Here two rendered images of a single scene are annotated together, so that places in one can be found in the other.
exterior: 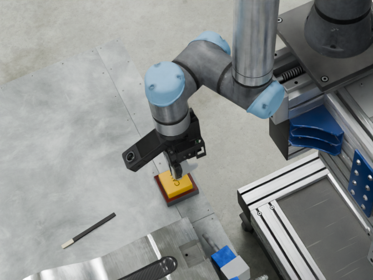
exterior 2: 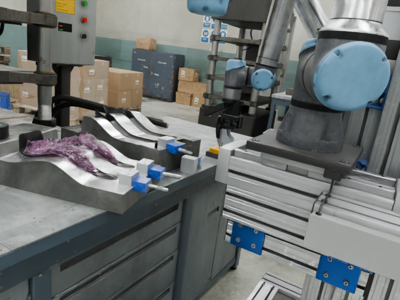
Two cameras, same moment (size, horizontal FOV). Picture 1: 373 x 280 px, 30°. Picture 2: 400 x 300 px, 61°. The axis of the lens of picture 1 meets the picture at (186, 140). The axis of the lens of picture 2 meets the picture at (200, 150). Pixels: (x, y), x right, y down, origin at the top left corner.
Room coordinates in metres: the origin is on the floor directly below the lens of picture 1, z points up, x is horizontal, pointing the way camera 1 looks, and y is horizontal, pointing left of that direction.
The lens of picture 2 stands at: (-0.22, -0.90, 1.21)
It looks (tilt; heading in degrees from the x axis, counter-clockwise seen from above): 16 degrees down; 46
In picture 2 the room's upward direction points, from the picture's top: 7 degrees clockwise
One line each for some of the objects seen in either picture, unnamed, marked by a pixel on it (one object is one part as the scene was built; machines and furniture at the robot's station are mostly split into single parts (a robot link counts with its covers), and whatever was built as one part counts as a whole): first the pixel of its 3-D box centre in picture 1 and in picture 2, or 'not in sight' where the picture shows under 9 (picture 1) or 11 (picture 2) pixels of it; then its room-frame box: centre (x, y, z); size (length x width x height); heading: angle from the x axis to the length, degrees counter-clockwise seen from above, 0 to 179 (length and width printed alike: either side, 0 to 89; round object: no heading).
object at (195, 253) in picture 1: (194, 256); (183, 145); (0.60, 0.03, 0.87); 0.05 x 0.05 x 0.04; 15
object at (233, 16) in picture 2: not in sight; (249, 70); (4.34, 2.83, 1.03); 1.54 x 0.94 x 2.06; 20
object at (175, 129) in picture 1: (170, 115); (231, 93); (0.82, 0.02, 1.07); 0.08 x 0.08 x 0.05
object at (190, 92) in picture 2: not in sight; (195, 87); (5.23, 5.07, 0.42); 0.86 x 0.33 x 0.83; 110
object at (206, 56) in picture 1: (206, 64); (260, 78); (0.87, -0.07, 1.15); 0.11 x 0.11 x 0.08; 41
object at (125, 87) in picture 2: not in sight; (102, 89); (2.73, 4.79, 0.37); 1.20 x 0.82 x 0.74; 118
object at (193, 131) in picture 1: (179, 137); (230, 113); (0.82, 0.01, 0.99); 0.09 x 0.08 x 0.12; 106
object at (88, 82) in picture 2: not in sight; (63, 87); (1.85, 4.30, 0.47); 1.22 x 0.80 x 0.94; 114
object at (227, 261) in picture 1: (221, 256); (194, 161); (0.61, -0.03, 0.83); 0.13 x 0.05 x 0.05; 26
